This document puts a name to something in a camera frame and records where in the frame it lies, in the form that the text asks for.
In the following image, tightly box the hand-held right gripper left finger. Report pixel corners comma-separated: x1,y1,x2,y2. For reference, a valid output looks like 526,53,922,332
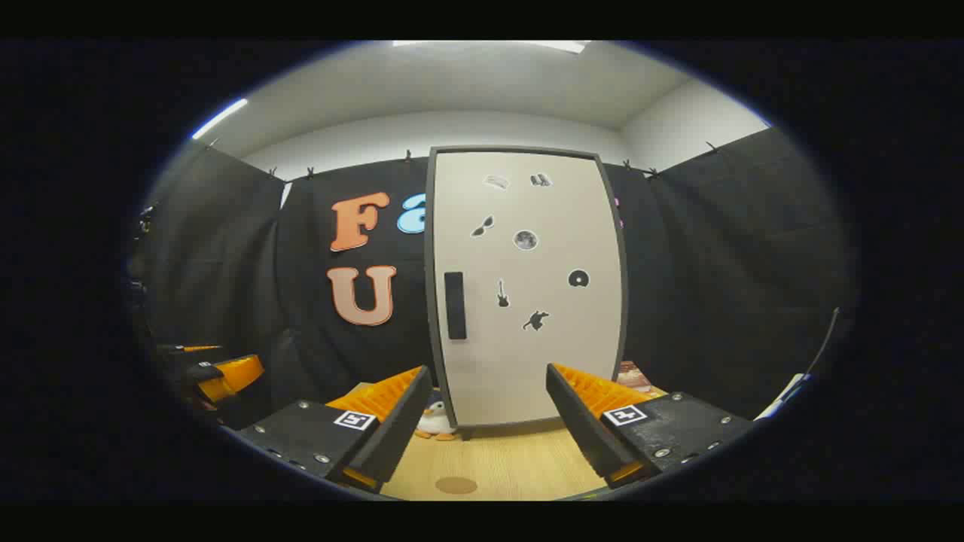
226,365,435,495

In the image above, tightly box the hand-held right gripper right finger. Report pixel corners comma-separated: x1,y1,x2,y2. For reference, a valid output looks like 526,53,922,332
545,362,755,490

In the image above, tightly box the white cabinet door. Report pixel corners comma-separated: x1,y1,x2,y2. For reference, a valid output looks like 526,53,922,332
426,148,627,430

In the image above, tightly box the black cabinet door handle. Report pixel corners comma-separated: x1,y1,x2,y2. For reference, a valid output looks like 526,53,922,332
444,272,468,341

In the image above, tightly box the dark grey cabinet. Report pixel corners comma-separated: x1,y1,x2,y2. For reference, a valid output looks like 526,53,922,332
424,145,630,440

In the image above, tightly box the small penguin toy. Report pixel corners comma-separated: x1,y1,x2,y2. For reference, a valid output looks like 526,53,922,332
416,400,457,441

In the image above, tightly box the white device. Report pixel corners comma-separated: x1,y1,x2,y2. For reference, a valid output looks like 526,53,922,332
753,373,814,422

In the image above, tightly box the black backdrop cloth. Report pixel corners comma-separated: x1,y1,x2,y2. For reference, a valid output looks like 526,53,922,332
128,128,856,437

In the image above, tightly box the long ceiling light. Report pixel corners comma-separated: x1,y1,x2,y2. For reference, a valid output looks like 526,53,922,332
392,40,588,54
192,98,248,140

